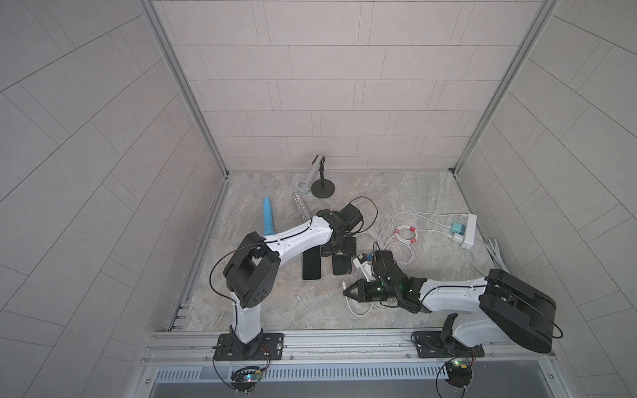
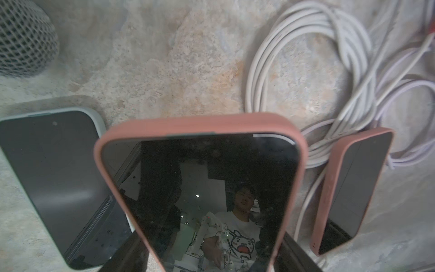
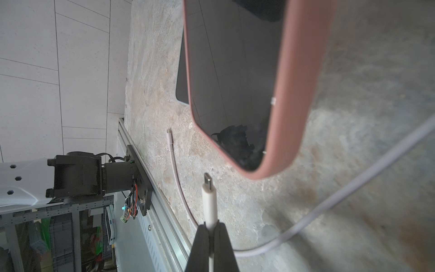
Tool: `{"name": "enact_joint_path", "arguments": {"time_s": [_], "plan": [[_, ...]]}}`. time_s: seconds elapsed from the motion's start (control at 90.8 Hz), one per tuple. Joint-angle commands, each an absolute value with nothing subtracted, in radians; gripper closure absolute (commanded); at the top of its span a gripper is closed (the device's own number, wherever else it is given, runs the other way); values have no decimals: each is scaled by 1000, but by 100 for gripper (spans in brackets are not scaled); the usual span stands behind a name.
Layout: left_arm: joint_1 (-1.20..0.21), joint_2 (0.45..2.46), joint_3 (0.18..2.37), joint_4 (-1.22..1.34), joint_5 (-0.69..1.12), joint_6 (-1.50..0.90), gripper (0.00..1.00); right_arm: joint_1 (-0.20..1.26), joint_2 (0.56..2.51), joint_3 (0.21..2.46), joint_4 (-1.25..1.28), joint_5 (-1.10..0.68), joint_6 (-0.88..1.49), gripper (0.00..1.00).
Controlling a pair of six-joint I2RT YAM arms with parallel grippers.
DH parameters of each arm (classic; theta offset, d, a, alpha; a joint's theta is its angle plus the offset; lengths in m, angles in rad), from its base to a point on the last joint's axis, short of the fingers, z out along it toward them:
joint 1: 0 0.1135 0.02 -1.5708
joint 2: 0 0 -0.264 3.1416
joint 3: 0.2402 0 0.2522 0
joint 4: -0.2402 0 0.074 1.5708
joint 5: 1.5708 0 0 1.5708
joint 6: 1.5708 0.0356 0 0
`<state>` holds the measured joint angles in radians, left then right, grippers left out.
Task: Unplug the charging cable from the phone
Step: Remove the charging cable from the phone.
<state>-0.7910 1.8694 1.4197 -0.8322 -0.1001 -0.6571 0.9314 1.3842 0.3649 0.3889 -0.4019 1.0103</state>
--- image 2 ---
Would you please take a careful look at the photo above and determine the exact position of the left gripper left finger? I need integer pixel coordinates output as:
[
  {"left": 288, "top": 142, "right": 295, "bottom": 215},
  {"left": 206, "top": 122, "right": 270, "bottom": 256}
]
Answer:
[{"left": 99, "top": 231, "right": 149, "bottom": 272}]

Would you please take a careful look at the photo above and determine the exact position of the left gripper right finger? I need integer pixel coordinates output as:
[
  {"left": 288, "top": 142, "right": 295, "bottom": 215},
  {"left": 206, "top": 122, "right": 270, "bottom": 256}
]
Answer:
[{"left": 274, "top": 233, "right": 322, "bottom": 272}]

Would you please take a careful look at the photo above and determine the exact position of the black phone pink case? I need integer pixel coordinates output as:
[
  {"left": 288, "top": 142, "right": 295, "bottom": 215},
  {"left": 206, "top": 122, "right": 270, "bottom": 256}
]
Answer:
[
  {"left": 94, "top": 113, "right": 308, "bottom": 272},
  {"left": 310, "top": 128, "right": 394, "bottom": 256}
]

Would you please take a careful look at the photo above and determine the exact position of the white charging cable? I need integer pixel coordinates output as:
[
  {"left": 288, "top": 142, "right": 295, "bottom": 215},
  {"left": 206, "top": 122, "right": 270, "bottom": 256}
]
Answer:
[
  {"left": 244, "top": 0, "right": 435, "bottom": 171},
  {"left": 293, "top": 30, "right": 435, "bottom": 242}
]

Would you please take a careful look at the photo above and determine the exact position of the glittery clear tube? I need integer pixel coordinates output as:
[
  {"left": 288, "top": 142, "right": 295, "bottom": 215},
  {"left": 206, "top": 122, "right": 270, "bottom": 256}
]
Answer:
[{"left": 1, "top": 1, "right": 60, "bottom": 78}]

